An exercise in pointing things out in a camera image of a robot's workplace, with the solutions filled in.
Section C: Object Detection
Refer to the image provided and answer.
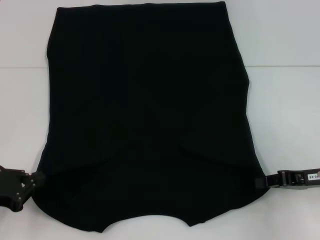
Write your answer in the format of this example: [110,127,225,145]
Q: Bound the black t-shirt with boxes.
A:
[29,1,267,227]

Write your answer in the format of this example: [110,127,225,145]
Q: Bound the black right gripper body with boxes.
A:
[277,169,320,188]

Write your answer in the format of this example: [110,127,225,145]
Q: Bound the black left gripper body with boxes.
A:
[0,165,29,210]

